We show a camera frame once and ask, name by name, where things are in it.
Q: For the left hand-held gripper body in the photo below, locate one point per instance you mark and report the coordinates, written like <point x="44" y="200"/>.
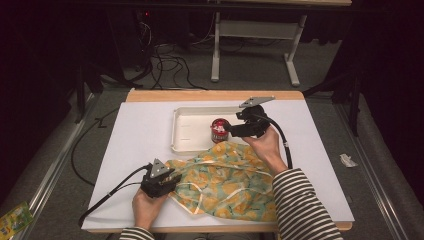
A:
<point x="151" y="185"/>

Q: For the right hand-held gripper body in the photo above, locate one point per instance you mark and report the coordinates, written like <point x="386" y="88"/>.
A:
<point x="256" y="123"/>

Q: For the red can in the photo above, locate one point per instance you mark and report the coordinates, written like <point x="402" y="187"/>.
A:
<point x="218" y="131"/>

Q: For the white plastic tray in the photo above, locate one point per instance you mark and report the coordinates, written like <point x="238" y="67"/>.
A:
<point x="193" y="130"/>

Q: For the orange-print green cloth bag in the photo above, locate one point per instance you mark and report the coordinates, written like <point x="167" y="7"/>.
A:
<point x="226" y="186"/>

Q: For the person's left hand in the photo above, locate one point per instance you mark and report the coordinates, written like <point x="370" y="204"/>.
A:
<point x="146" y="208"/>

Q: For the person's right hand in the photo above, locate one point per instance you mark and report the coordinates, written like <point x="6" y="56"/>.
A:
<point x="266" y="150"/>

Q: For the white table mat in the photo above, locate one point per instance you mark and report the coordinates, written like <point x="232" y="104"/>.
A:
<point x="140" y="140"/>

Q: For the black metal stand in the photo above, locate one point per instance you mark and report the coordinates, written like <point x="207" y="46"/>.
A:
<point x="81" y="93"/>
<point x="354" y="106"/>

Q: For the crumpled white paper scrap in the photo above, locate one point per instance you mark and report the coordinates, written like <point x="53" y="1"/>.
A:
<point x="348" y="161"/>

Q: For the green yellow packet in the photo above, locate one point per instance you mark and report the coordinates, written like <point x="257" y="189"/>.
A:
<point x="15" y="220"/>

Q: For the white metal desk frame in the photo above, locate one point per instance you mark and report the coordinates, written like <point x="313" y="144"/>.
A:
<point x="256" y="29"/>

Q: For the metal floor rail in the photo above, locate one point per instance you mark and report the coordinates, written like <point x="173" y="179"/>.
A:
<point x="370" y="166"/>
<point x="56" y="166"/>

